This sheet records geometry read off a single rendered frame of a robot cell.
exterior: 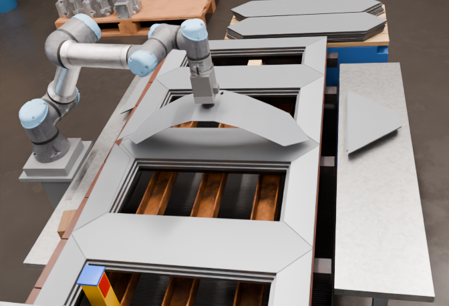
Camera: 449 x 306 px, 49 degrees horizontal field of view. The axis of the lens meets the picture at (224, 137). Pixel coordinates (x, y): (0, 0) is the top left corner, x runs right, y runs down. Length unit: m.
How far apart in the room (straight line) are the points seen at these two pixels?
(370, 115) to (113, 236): 1.04
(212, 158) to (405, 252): 0.69
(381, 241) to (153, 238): 0.68
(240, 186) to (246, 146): 0.33
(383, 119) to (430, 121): 1.35
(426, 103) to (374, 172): 1.69
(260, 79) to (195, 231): 0.83
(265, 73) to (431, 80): 1.76
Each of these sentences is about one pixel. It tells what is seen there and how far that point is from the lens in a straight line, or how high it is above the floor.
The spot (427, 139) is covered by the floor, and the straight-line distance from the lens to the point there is 3.14.
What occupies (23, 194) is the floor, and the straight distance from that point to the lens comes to 3.29.
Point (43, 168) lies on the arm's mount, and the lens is 2.16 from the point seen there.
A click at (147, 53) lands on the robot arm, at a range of 1.49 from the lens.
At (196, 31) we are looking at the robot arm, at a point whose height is 1.31.
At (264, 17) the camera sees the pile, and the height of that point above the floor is 0.85.
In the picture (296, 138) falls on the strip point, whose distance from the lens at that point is 1.69.
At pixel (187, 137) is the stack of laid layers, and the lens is 1.84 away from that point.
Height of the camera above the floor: 1.97
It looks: 38 degrees down
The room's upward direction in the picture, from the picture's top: 10 degrees counter-clockwise
